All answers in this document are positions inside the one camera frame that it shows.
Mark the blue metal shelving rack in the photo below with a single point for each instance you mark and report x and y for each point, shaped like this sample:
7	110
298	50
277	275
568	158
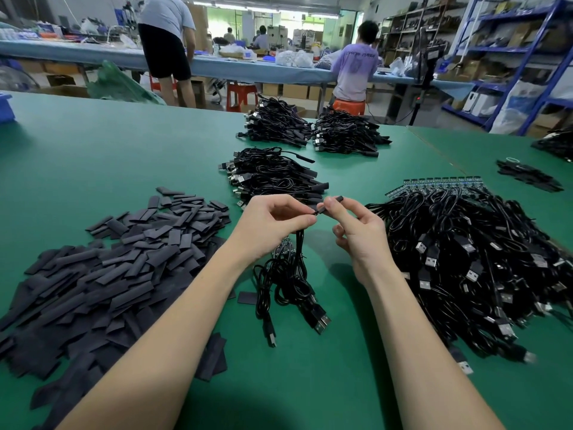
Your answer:
510	13

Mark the pile of black sleeve strips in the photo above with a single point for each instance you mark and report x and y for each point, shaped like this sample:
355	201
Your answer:
89	282

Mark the green plastic bag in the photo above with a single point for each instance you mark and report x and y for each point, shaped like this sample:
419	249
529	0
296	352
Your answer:
125	85

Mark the long blue work table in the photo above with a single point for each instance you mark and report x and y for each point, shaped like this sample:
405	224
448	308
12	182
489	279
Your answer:
72	53

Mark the person's right hand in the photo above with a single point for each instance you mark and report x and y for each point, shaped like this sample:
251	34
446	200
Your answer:
363	239

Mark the person's right forearm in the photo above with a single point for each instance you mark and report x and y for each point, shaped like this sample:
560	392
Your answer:
430	358

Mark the person's left forearm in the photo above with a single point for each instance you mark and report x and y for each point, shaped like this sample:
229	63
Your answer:
148	358

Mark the orange plastic stool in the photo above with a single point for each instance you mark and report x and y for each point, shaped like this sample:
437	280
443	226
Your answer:
349	107

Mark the open cardboard box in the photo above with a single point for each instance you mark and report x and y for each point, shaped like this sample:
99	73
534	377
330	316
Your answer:
63	91

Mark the black tripod stand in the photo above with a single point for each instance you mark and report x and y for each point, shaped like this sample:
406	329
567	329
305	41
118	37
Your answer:
428	67

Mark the person's left hand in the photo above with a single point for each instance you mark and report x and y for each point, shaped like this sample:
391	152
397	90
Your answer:
264	228

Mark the black sleeve piece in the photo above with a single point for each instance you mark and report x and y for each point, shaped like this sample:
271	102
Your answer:
331	202

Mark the blue plastic bin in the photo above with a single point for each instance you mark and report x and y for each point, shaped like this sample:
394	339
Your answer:
6	108

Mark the white plastic bag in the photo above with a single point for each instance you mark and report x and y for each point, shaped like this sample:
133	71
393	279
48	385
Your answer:
517	110

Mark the dark storage shelf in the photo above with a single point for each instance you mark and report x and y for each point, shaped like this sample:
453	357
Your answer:
414	29

